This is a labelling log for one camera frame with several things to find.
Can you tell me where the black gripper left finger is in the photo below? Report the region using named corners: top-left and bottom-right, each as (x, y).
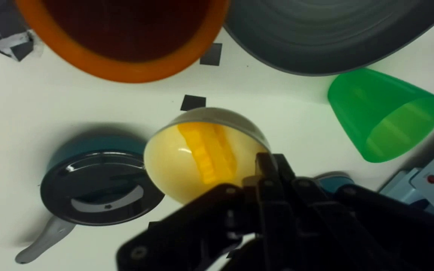
top-left (117, 153), bottom-right (282, 271)

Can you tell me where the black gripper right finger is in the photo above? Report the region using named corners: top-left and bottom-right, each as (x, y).
top-left (276, 156), bottom-right (434, 271)

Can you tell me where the small white bowl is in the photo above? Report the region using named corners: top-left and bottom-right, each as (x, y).
top-left (142, 106), bottom-right (273, 207)

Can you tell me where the yellow toy fry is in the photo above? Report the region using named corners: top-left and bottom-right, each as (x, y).
top-left (177, 121), bottom-right (239, 187)

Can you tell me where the gray round plate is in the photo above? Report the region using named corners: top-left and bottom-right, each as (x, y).
top-left (224, 0), bottom-right (434, 77)

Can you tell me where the small teal dish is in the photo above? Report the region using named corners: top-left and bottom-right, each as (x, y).
top-left (314, 171), bottom-right (352, 195)

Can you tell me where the black pan lid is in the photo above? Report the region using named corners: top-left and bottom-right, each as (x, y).
top-left (40, 151), bottom-right (166, 227)

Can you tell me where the green translucent plastic cup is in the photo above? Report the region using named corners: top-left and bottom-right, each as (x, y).
top-left (328, 67), bottom-right (434, 165)

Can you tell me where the black tape square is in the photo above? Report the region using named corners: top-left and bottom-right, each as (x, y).
top-left (200, 43), bottom-right (224, 67)
top-left (180, 94), bottom-right (209, 112)

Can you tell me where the orange plastic cup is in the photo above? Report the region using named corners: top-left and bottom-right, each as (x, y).
top-left (14, 0), bottom-right (231, 85)

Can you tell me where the teal pan with gray handle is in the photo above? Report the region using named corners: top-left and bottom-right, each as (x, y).
top-left (14, 127), bottom-right (166, 266)

